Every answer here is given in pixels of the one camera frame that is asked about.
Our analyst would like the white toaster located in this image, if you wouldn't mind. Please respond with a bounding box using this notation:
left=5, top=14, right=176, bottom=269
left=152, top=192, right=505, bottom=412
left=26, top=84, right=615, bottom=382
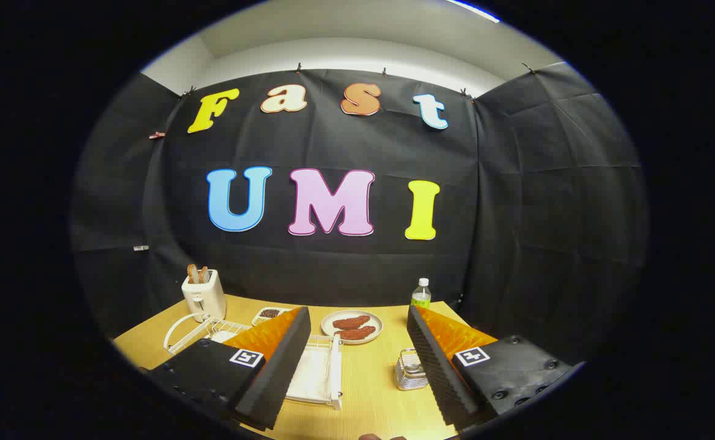
left=181, top=269, right=227, bottom=323

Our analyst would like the white divided snack tray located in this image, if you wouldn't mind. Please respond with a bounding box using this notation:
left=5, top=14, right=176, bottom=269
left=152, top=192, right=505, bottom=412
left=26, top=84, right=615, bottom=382
left=252, top=307, right=294, bottom=326

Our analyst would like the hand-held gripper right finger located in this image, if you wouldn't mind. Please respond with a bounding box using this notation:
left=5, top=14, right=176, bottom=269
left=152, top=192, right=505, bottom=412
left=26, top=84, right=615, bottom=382
left=406, top=304, right=578, bottom=436

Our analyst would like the green tea bottle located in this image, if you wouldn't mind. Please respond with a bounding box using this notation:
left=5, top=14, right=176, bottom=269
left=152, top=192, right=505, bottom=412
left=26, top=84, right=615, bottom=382
left=411, top=278, right=432, bottom=308

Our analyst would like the white wire dish rack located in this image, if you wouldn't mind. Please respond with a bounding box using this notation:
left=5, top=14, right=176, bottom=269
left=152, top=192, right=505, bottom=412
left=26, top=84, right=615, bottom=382
left=163, top=312, right=343, bottom=410

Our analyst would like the metal wire basket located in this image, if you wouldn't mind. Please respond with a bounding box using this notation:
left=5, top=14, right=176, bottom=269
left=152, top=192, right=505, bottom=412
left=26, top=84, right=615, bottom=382
left=395, top=348, right=430, bottom=392

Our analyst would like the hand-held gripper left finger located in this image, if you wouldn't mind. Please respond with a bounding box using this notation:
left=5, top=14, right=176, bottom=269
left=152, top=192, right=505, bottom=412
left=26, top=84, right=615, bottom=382
left=141, top=306, right=312, bottom=431

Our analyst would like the red-brown meat piece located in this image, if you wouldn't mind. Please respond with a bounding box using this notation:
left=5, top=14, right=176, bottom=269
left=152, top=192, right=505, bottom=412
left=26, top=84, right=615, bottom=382
left=332, top=315, right=372, bottom=331
left=335, top=326, right=377, bottom=341

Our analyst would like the beige round dish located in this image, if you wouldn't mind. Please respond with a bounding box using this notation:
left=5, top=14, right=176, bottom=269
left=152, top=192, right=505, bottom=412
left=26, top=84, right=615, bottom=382
left=321, top=310, right=384, bottom=345

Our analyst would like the black backdrop cloth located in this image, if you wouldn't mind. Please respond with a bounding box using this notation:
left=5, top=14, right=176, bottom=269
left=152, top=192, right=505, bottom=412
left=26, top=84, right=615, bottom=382
left=70, top=61, right=648, bottom=367

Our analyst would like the white drain tray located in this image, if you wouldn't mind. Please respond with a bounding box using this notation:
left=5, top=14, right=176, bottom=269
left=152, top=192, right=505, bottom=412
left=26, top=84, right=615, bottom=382
left=287, top=345, right=334, bottom=401

